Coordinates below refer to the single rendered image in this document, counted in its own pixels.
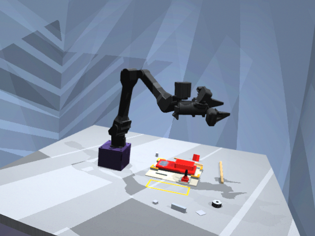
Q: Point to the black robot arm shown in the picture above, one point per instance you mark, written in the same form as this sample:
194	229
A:
166	102

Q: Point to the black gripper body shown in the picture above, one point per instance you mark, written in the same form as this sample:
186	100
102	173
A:
209	112

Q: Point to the small black tyre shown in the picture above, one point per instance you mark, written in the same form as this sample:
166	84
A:
216	203

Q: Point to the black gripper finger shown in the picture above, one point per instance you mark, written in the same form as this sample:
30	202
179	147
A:
221	115
214	103

